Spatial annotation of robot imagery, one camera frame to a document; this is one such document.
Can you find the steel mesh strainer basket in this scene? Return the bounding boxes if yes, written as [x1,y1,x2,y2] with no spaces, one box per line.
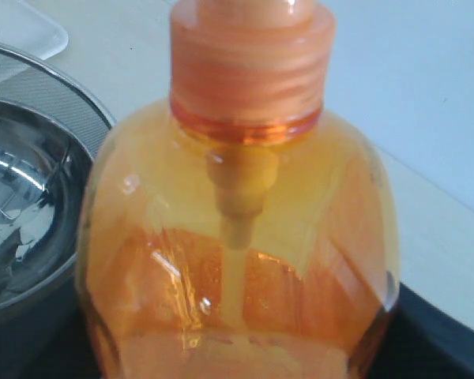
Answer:
[0,44,114,324]

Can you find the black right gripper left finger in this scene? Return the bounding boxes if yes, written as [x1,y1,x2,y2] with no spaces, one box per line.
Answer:
[0,291,99,378]

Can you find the small stainless steel bowl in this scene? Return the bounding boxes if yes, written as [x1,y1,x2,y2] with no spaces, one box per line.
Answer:
[0,99,92,317]

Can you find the orange dish soap pump bottle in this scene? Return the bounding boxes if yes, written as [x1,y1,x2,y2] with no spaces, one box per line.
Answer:
[76,1,400,378]

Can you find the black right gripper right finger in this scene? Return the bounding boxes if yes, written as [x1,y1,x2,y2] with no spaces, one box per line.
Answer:
[373,285,474,379]

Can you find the white rectangular plastic tray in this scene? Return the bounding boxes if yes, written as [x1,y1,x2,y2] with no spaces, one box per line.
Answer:
[0,0,69,59]

